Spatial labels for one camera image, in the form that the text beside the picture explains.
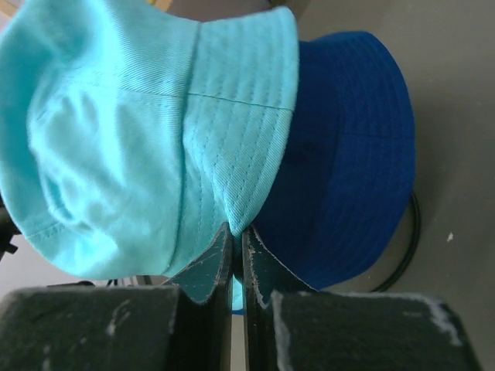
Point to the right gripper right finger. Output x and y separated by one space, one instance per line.
290 326

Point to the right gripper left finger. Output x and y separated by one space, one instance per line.
183 324

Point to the dark blue bucket hat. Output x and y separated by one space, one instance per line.
349 164

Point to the cyan bucket hat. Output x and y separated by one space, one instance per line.
129 135

